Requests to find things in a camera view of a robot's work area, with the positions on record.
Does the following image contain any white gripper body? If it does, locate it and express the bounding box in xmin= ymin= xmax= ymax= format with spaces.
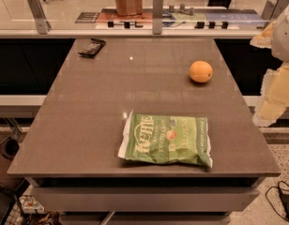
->
xmin=271 ymin=5 xmax=289 ymax=62

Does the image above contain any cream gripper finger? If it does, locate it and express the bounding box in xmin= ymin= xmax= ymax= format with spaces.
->
xmin=250 ymin=22 xmax=276 ymax=49
xmin=252 ymin=63 xmax=289 ymax=127

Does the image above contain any green jalapeno chip bag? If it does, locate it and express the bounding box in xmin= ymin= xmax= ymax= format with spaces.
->
xmin=118 ymin=112 xmax=213 ymax=168

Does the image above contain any dark rxbar chocolate bar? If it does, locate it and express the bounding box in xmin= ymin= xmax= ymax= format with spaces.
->
xmin=79 ymin=38 xmax=106 ymax=58

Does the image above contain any orange fruit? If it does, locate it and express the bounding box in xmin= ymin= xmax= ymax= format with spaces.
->
xmin=190 ymin=61 xmax=213 ymax=83

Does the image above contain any grey drawer front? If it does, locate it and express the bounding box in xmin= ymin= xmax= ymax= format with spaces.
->
xmin=32 ymin=187 xmax=259 ymax=212

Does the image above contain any black round bin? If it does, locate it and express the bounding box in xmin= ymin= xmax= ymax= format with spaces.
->
xmin=0 ymin=137 xmax=19 ymax=160

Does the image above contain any right metal glass bracket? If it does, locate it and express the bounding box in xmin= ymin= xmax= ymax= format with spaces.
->
xmin=261 ymin=0 xmax=289 ymax=25

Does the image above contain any metal glass bracket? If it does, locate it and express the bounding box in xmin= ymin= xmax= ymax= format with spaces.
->
xmin=27 ymin=0 xmax=51 ymax=35
xmin=152 ymin=0 xmax=163 ymax=35
xmin=261 ymin=0 xmax=289 ymax=25

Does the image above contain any black power adapter with cable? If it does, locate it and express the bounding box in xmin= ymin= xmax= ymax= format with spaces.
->
xmin=265 ymin=181 xmax=289 ymax=223

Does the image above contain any middle metal glass bracket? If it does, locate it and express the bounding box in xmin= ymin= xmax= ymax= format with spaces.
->
xmin=152 ymin=0 xmax=163 ymax=35

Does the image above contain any left metal glass bracket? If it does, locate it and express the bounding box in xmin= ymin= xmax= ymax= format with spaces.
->
xmin=27 ymin=0 xmax=51 ymax=35

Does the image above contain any wire basket with packages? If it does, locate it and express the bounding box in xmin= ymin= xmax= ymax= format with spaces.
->
xmin=0 ymin=195 xmax=62 ymax=225

